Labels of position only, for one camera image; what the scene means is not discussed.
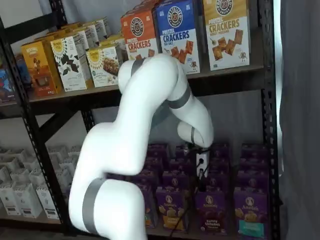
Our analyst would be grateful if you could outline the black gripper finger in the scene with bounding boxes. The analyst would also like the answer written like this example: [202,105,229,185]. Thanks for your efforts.
[198,177,208,193]

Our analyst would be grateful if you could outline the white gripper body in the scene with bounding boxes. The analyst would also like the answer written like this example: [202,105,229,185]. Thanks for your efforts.
[195,149,211,180]

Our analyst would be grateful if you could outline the purple box with brown patch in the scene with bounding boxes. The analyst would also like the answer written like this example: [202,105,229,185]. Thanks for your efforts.
[209,157,230,175]
[194,191,229,236]
[211,143,230,161]
[206,172,230,195]

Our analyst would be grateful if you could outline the purple box with teal patch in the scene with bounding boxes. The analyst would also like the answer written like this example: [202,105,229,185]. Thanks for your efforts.
[236,171,269,192]
[233,187,270,240]
[241,144,268,161]
[238,157,268,175]

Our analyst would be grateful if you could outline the gold pretzel crackers box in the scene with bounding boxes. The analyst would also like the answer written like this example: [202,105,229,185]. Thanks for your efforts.
[202,0,252,72]

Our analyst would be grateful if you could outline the blue pretzel crackers box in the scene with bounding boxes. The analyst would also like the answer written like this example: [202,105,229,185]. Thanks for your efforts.
[152,0,201,75]

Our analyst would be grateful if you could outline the yellow white snack bar box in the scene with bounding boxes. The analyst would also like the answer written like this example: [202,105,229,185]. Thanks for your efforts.
[85,46,120,88]
[99,34,126,66]

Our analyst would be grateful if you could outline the orange pretzel crackers box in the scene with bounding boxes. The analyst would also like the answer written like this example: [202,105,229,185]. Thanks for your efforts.
[133,0,161,12]
[120,9,160,62]

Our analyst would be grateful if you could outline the white sweet thins box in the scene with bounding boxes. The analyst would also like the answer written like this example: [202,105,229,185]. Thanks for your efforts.
[96,17,112,42]
[49,34,88,92]
[83,21,102,48]
[72,26,91,52]

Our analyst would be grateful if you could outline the orange snack box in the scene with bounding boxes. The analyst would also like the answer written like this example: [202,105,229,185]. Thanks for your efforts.
[20,39,63,98]
[33,31,57,45]
[46,24,76,37]

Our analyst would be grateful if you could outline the blue snack box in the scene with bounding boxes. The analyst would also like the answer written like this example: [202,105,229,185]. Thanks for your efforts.
[0,67,16,104]

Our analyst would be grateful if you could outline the black metal shelving rack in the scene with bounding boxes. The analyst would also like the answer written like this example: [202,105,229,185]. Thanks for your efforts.
[0,0,285,240]

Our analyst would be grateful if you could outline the white carton with dark label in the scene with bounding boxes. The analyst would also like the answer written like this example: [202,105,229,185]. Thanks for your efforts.
[0,163,13,185]
[0,181,23,216]
[0,148,27,168]
[28,167,50,187]
[35,183,62,221]
[58,159,81,187]
[13,181,44,219]
[9,167,33,187]
[47,144,71,162]
[68,144,83,161]
[22,156,43,172]

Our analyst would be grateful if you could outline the white carton boxes group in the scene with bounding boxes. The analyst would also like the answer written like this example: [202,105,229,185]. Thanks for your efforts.
[0,98,67,227]

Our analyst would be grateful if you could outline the dark blue snack package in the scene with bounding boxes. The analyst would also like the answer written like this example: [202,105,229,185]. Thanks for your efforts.
[15,53,34,89]

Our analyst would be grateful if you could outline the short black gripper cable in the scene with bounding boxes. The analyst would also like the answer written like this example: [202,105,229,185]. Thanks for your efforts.
[197,159,210,180]

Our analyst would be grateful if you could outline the long black hanging cable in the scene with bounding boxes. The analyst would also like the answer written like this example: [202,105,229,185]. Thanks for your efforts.
[169,174,201,240]

